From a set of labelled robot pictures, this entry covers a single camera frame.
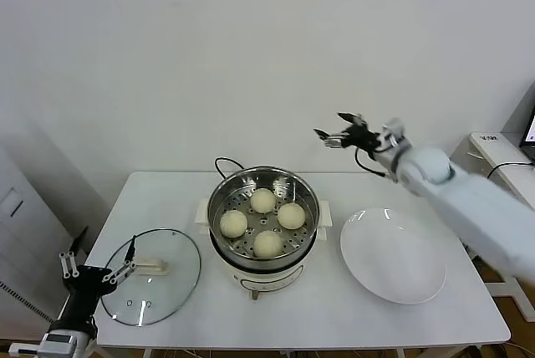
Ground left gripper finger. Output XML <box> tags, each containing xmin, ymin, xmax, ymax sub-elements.
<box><xmin>101</xmin><ymin>235</ymin><xmax>138</xmax><ymax>286</ymax></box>
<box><xmin>58</xmin><ymin>227</ymin><xmax>89</xmax><ymax>279</ymax></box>

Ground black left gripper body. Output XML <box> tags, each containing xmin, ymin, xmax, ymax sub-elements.
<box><xmin>52</xmin><ymin>264</ymin><xmax>119</xmax><ymax>329</ymax></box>

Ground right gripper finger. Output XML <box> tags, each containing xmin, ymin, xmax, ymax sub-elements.
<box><xmin>337</xmin><ymin>111</ymin><xmax>366</xmax><ymax>127</ymax></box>
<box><xmin>313</xmin><ymin>128</ymin><xmax>352</xmax><ymax>149</ymax></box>

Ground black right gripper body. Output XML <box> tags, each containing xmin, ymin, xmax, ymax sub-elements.
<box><xmin>346</xmin><ymin>120</ymin><xmax>384</xmax><ymax>151</ymax></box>

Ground round glass pot lid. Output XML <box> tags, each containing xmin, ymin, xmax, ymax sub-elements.
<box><xmin>101</xmin><ymin>228</ymin><xmax>202</xmax><ymax>327</ymax></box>

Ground white steamed baozi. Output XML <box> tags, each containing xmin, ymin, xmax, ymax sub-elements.
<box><xmin>249</xmin><ymin>188</ymin><xmax>278</xmax><ymax>214</ymax></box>
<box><xmin>253</xmin><ymin>229</ymin><xmax>284</xmax><ymax>258</ymax></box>
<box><xmin>219</xmin><ymin>210</ymin><xmax>248</xmax><ymax>239</ymax></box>
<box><xmin>277</xmin><ymin>202</ymin><xmax>306</xmax><ymax>230</ymax></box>

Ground stainless steel steamer basket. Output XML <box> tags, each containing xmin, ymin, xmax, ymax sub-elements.
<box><xmin>207</xmin><ymin>166</ymin><xmax>322</xmax><ymax>270</ymax></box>

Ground large white plate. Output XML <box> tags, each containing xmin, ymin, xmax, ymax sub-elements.
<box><xmin>339</xmin><ymin>207</ymin><xmax>447</xmax><ymax>305</ymax></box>

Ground white side desk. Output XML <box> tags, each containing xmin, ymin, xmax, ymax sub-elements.
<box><xmin>449</xmin><ymin>130</ymin><xmax>535</xmax><ymax>326</ymax></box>

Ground black laptop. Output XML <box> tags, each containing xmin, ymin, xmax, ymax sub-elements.
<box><xmin>519</xmin><ymin>106</ymin><xmax>535</xmax><ymax>154</ymax></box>

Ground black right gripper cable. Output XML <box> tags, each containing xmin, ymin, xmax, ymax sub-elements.
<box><xmin>354</xmin><ymin>146</ymin><xmax>399</xmax><ymax>184</ymax></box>

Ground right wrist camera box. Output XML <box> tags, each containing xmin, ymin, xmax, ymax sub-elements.
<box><xmin>380</xmin><ymin>117</ymin><xmax>407</xmax><ymax>146</ymax></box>

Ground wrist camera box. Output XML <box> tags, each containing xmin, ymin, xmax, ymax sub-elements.
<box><xmin>39</xmin><ymin>330</ymin><xmax>81</xmax><ymax>355</ymax></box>
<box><xmin>380</xmin><ymin>117</ymin><xmax>407</xmax><ymax>146</ymax></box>

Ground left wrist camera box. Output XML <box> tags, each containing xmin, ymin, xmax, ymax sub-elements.
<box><xmin>39</xmin><ymin>330</ymin><xmax>81</xmax><ymax>355</ymax></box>

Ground black cooker power cord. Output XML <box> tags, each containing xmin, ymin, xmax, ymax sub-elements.
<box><xmin>214</xmin><ymin>157</ymin><xmax>247</xmax><ymax>182</ymax></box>

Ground black power adapter cable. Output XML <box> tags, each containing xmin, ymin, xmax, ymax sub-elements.
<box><xmin>487</xmin><ymin>160</ymin><xmax>535</xmax><ymax>182</ymax></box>

